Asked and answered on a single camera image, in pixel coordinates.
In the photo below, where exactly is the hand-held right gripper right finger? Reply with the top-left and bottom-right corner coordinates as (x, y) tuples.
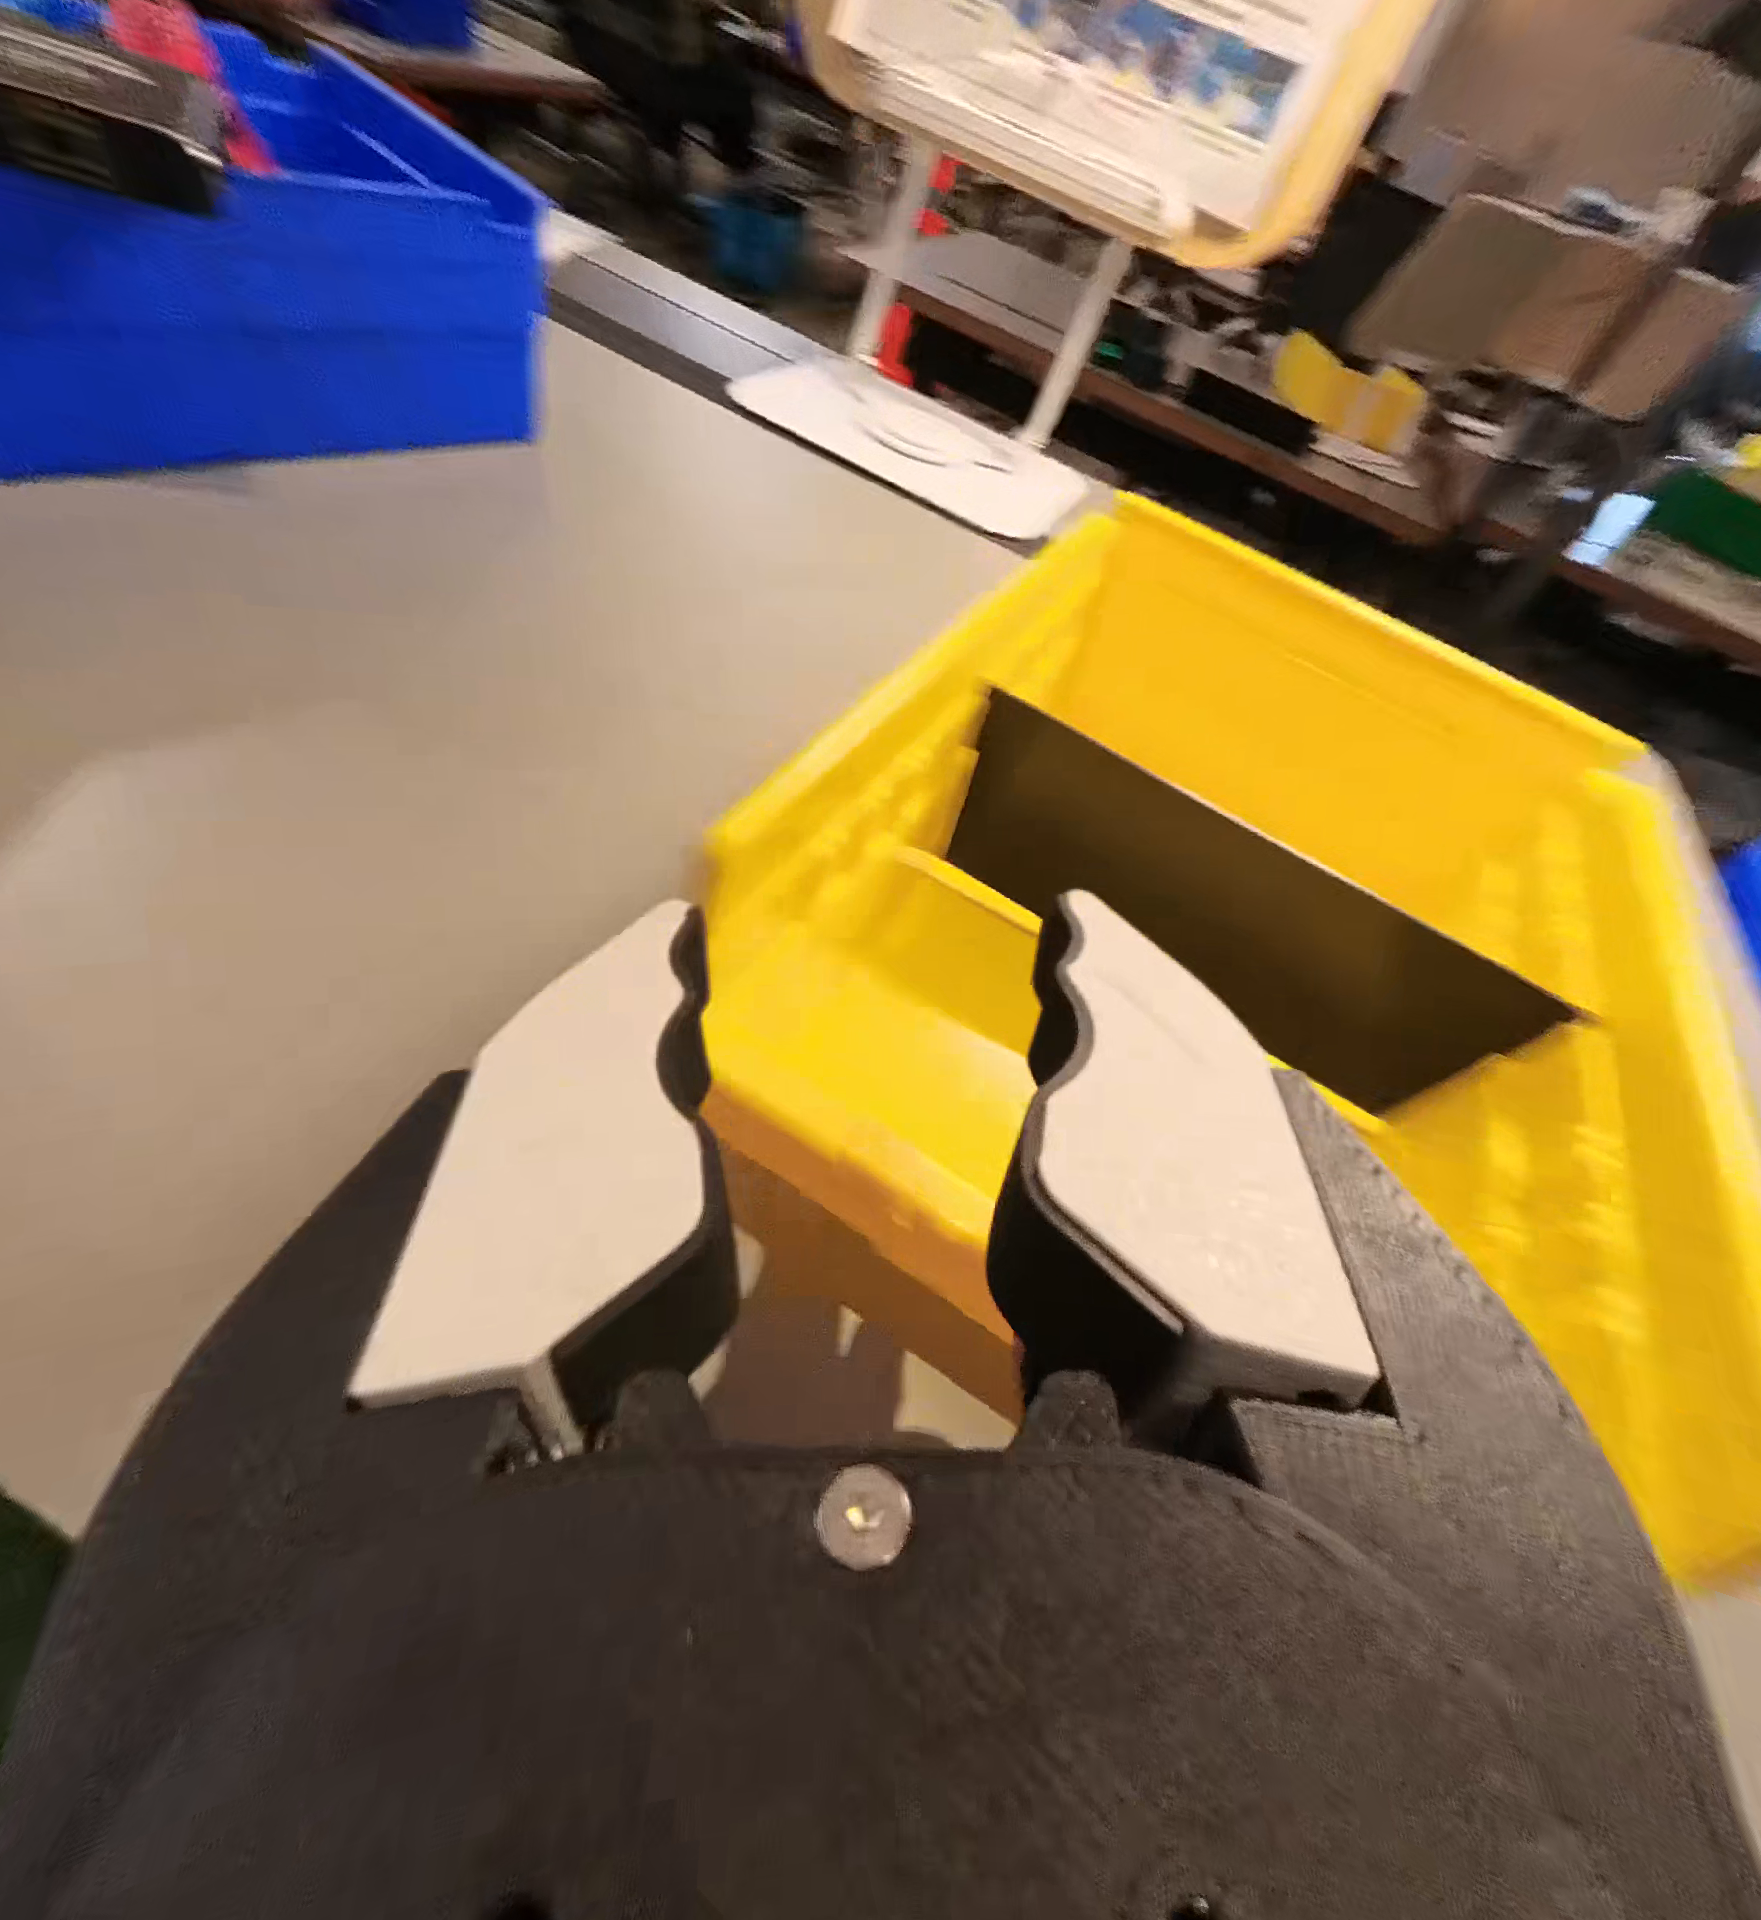
(984, 888), (1387, 1416)

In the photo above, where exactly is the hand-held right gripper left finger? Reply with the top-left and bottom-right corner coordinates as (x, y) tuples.
(345, 899), (742, 1450)

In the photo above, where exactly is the yellow plastic bin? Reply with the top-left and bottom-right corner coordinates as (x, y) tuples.
(701, 492), (1761, 1592)

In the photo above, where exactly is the black ethernet switch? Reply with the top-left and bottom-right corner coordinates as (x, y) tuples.
(0, 6), (240, 216)

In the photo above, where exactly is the red ethernet cable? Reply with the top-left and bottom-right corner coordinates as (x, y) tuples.
(100, 0), (282, 179)

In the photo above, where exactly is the dark bin divider panel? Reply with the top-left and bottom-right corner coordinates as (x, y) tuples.
(945, 685), (1590, 1116)

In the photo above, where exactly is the white document stand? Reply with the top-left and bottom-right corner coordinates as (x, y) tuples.
(726, 0), (1440, 546)

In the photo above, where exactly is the small yellow bin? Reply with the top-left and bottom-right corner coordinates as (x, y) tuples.
(1276, 330), (1425, 456)

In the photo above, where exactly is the beige board stand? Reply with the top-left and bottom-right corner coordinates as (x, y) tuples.
(1344, 191), (1761, 426)

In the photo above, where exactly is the teal bag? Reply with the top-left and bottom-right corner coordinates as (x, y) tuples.
(702, 186), (810, 299)

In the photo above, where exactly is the printed instruction sheet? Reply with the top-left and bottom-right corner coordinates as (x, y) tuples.
(827, 0), (1347, 227)

